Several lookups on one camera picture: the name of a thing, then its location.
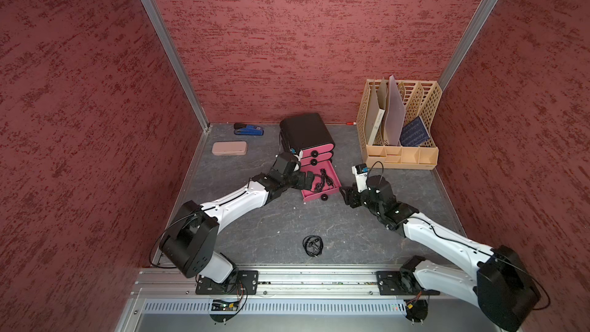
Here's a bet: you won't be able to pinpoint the black pink drawer cabinet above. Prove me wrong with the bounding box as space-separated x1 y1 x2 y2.
280 113 341 203

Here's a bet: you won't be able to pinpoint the black earphones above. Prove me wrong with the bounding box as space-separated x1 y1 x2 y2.
302 235 324 258
321 168 334 188
313 175 325 193

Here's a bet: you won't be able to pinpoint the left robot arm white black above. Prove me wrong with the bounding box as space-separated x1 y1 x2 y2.
155 152 315 284

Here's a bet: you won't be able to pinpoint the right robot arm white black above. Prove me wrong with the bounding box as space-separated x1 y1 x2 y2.
340 175 544 331

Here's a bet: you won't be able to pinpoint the black earphones bottom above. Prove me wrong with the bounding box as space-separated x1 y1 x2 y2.
302 235 324 258

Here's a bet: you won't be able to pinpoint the pink pencil case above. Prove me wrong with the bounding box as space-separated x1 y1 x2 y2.
212 141 248 156

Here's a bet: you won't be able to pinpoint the blue black stapler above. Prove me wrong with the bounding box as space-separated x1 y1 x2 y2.
234 123 264 136

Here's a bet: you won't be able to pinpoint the dark blue notebook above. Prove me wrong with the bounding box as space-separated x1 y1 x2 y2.
399 116 430 147

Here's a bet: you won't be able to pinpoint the beige file organizer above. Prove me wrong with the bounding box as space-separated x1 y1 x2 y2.
356 76 442 171

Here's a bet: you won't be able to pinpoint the translucent grey folder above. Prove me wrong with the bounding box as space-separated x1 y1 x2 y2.
383 75 406 145

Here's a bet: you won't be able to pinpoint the beige paper folder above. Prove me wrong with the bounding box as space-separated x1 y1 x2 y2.
365 79 389 145

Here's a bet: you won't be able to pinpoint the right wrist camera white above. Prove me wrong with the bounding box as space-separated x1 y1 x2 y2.
352 164 369 193

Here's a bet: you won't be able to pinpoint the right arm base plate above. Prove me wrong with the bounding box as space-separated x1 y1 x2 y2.
376 271 440 298

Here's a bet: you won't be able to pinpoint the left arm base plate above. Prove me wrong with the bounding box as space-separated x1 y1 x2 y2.
195 270 259 297

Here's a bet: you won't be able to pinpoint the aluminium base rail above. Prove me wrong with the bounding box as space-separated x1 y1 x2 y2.
133 264 505 300

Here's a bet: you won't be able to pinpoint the aluminium corner post left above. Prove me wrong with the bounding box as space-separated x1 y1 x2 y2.
140 0 210 133

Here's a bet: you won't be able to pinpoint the aluminium corner post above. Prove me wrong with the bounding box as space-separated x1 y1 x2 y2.
140 0 210 133
438 0 499 91

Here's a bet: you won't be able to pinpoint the aluminium corner post right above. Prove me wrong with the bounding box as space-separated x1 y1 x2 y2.
438 0 499 91

